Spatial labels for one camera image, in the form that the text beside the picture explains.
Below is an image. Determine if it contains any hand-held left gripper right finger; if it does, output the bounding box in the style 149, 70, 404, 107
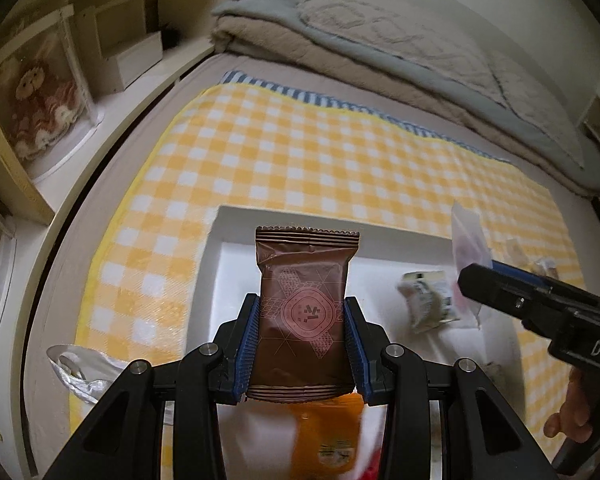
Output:
342, 296, 556, 480

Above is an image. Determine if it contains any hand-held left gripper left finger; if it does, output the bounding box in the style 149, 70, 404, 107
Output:
42, 292, 261, 480

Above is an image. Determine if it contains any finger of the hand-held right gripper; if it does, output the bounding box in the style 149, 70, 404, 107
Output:
489, 259, 600, 311
457, 263, 578, 333

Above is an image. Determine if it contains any pale pink snack packet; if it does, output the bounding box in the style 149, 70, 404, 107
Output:
450, 200, 493, 331

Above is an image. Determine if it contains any brown snack packet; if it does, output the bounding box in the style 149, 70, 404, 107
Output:
246, 226, 361, 405

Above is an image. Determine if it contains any grey-blue snack packet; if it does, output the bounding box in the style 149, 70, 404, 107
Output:
397, 269, 461, 333

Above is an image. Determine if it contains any shallow white cardboard box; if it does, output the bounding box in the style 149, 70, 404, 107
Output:
182, 205, 531, 480

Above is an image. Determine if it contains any orange snack packet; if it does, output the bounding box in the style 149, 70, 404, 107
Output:
285, 392, 366, 480

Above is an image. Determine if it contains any person's right hand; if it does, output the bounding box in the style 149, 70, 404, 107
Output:
542, 367, 598, 443

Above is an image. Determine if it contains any clear packet with brown cookie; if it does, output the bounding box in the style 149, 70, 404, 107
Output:
532, 257, 561, 278

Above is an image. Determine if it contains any red snack packet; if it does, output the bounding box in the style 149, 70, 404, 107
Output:
360, 447, 388, 480

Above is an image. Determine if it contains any white plastic bag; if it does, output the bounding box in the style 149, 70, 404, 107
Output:
46, 344, 131, 405

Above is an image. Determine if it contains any grey folded blanket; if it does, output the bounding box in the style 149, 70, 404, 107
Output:
212, 0, 600, 193

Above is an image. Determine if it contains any yellow checkered blanket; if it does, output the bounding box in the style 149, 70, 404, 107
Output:
69, 71, 588, 480

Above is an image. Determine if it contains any quilted beige cover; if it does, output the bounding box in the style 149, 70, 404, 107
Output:
295, 0, 586, 168

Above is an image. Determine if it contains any wooden headboard shelf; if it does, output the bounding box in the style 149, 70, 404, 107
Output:
0, 0, 263, 461

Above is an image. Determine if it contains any beige fleece blanket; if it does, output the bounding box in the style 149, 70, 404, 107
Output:
211, 10, 600, 196

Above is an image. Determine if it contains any white storage box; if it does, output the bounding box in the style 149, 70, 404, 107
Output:
102, 31, 164, 94

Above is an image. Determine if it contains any brown doll in clear box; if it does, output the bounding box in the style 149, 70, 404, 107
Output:
0, 27, 95, 161

